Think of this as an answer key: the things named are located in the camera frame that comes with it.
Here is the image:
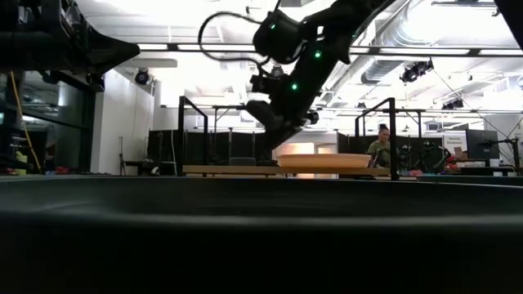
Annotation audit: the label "person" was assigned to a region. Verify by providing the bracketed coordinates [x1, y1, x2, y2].
[366, 122, 392, 169]

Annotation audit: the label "background black robot arms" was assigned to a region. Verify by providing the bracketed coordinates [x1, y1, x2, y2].
[398, 140, 453, 172]

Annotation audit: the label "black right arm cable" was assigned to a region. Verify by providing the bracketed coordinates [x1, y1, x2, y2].
[197, 11, 265, 67]

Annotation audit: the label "white printed sign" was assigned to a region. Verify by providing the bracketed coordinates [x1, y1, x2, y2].
[443, 133, 467, 157]

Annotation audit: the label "black boom stand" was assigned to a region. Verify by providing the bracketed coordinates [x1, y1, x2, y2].
[481, 137, 522, 168]

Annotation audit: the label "grey chair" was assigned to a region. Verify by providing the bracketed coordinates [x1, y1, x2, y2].
[228, 156, 257, 167]

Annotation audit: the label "wooden shelf black metal frame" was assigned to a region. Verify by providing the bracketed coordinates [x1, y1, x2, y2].
[177, 96, 400, 181]

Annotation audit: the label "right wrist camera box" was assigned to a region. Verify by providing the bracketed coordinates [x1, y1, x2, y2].
[250, 64, 284, 97]

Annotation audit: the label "white round plate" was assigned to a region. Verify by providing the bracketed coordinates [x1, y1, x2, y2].
[276, 153, 372, 169]

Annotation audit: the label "long ceiling light bar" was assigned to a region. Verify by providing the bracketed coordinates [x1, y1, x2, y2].
[136, 42, 523, 57]

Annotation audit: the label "black computer monitor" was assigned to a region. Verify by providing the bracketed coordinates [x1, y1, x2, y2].
[465, 129, 501, 160]

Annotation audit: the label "thin black tripod stand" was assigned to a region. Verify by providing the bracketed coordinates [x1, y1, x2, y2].
[117, 136, 128, 176]

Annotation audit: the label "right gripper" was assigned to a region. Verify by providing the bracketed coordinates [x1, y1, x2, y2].
[246, 75, 320, 151]

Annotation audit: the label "yellow cable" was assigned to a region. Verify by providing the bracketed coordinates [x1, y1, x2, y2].
[10, 71, 42, 172]

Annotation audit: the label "black partition screens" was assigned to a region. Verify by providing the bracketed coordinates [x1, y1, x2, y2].
[146, 129, 262, 165]

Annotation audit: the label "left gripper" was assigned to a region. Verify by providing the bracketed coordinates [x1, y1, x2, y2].
[52, 0, 141, 92]

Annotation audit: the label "silver ventilation duct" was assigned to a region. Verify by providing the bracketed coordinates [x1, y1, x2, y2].
[335, 0, 434, 85]

